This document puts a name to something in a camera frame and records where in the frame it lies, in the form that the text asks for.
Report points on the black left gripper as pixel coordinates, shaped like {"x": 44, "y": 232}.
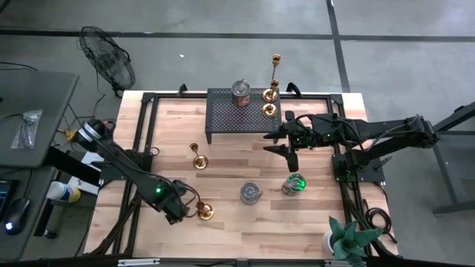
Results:
{"x": 176, "y": 213}

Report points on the black floor fan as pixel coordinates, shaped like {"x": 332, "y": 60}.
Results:
{"x": 107, "y": 59}

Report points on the black aluminium table frame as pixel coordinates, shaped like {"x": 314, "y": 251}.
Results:
{"x": 167, "y": 95}

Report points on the black computer mouse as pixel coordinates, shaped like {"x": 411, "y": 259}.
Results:
{"x": 16, "y": 215}

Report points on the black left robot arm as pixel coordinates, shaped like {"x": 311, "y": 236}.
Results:
{"x": 126, "y": 165}

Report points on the tall thin brass candlestick holder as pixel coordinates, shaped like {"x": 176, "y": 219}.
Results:
{"x": 270, "y": 95}

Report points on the dark grey computer desk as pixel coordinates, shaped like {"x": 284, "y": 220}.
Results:
{"x": 37, "y": 178}

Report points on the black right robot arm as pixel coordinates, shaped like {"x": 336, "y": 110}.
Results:
{"x": 389, "y": 130}

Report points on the black frame hook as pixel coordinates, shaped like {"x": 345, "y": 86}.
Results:
{"x": 182, "y": 89}
{"x": 294, "y": 88}

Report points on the black perforated metal shelf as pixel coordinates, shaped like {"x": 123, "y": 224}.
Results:
{"x": 226, "y": 118}

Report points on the green potted succulent plant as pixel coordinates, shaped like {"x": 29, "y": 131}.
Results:
{"x": 349, "y": 241}

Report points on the silver aluminium bracket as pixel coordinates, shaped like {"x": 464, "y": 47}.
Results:
{"x": 137, "y": 262}

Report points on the clear plastic bag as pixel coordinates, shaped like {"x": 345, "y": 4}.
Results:
{"x": 27, "y": 128}

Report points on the black backlit keyboard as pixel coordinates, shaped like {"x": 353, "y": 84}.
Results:
{"x": 3, "y": 196}

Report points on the white wipes canister yellow lid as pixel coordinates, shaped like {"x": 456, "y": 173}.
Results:
{"x": 61, "y": 191}

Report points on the grey metal side table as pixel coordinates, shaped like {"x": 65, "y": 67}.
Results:
{"x": 443, "y": 174}

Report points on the white paper sheet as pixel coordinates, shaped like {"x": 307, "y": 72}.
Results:
{"x": 91, "y": 159}

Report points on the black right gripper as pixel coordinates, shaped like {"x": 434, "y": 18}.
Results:
{"x": 300, "y": 135}

